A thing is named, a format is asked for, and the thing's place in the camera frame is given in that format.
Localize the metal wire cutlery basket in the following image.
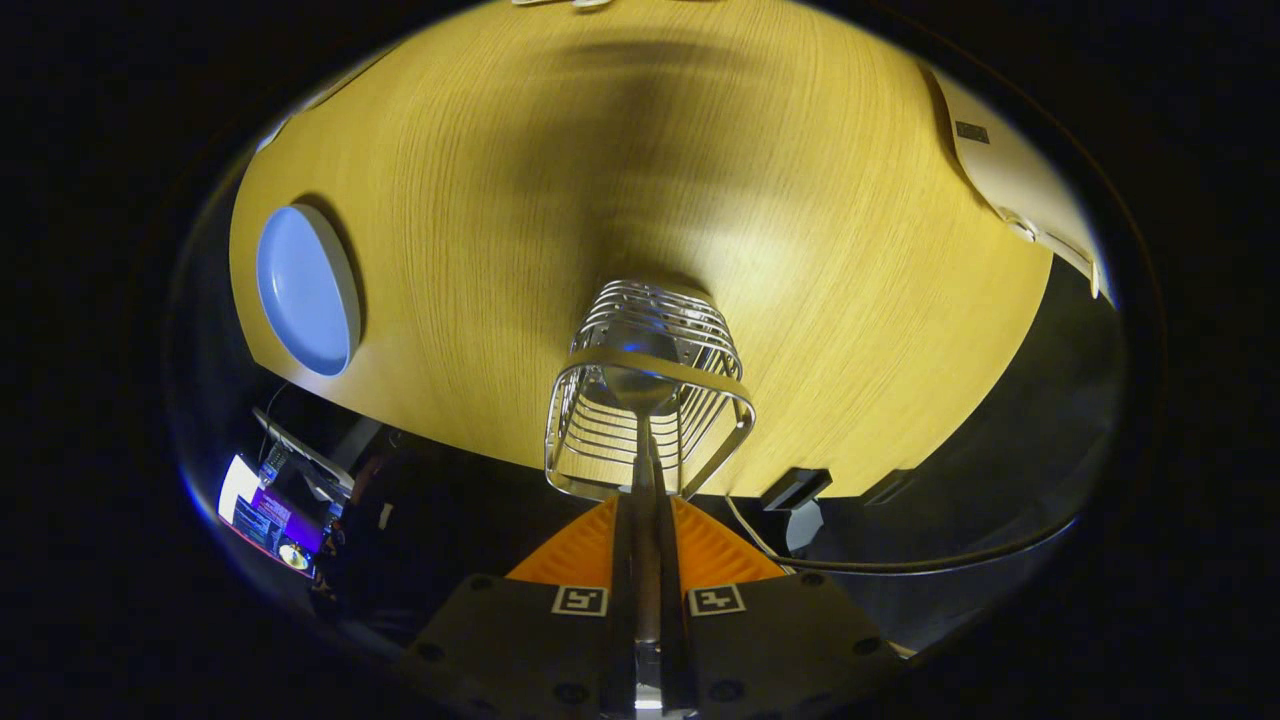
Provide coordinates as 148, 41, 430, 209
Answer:
543, 278, 758, 504

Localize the white toaster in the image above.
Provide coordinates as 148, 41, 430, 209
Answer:
925, 65, 1113, 301

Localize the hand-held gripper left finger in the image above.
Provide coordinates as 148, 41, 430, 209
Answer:
400, 495, 637, 720

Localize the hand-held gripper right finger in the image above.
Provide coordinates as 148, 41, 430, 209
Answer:
655, 495, 903, 720

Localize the blue round plate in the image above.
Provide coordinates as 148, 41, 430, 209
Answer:
256, 204, 362, 378

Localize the computer monitor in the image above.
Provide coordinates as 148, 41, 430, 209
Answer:
217, 453, 326, 579

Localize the black box under table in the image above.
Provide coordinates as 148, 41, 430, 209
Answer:
760, 467, 833, 512

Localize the metal spoon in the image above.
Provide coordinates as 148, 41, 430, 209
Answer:
598, 328, 683, 706

